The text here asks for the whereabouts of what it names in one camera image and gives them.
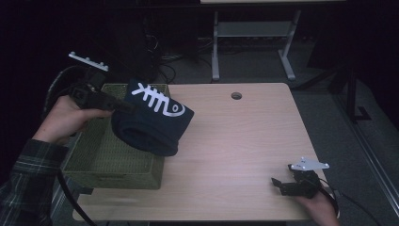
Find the black metal stand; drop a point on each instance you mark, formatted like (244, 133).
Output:
(353, 94)

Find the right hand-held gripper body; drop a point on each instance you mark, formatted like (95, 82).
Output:
(302, 186)

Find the grey metal floor rail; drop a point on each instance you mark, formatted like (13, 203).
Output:
(370, 157)

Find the person's right hand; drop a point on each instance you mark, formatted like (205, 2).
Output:
(323, 210)

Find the green woven basket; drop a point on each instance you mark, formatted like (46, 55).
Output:
(103, 163)

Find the white metal frame desk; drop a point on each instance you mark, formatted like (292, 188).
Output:
(254, 29)

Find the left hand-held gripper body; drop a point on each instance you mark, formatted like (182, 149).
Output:
(91, 97)

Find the person's left hand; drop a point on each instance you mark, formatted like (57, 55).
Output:
(64, 117)

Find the dark navy fishbone print garment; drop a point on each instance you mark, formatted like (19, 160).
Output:
(150, 125)

